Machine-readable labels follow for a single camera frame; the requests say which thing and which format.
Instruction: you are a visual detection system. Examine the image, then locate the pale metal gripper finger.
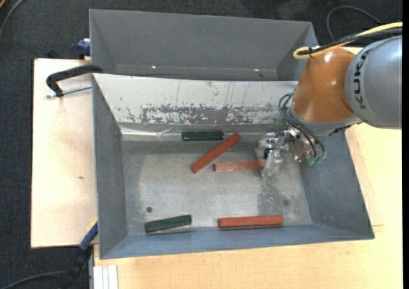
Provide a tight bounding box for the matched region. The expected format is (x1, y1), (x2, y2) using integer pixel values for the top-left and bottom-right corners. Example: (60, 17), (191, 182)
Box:
(260, 149), (284, 178)
(254, 133), (281, 158)

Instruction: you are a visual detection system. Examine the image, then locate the grey metal bin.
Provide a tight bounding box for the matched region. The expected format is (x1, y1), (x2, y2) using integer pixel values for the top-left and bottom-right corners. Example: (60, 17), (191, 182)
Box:
(88, 8), (375, 260)

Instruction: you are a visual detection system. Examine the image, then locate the dark green flat block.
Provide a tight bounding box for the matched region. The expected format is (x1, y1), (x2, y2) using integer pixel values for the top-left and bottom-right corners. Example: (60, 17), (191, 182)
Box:
(181, 130), (225, 142)
(144, 214), (193, 235)

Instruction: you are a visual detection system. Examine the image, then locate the red-brown flat block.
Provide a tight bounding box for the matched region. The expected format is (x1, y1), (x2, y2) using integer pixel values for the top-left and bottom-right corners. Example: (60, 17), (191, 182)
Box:
(213, 159), (267, 173)
(190, 132), (242, 175)
(217, 215), (284, 230)

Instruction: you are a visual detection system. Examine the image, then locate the pale wood flat board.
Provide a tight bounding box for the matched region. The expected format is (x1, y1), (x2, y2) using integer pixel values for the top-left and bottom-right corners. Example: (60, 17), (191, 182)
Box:
(30, 58), (98, 249)

